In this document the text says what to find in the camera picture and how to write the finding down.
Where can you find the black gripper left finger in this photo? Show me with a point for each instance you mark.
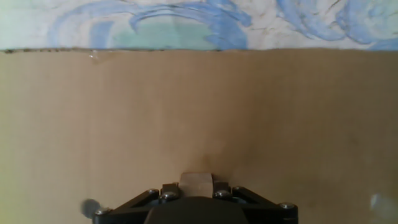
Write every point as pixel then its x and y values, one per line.
pixel 136 207

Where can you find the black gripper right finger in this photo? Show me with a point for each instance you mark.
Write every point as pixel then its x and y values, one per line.
pixel 264 207

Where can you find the small wooden block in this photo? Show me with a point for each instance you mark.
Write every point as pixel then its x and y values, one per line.
pixel 196 185

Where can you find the brown cardboard sheet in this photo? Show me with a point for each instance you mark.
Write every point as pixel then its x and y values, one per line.
pixel 280 124

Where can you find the painted landscape print cloth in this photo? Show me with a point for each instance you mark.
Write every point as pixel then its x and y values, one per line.
pixel 280 25

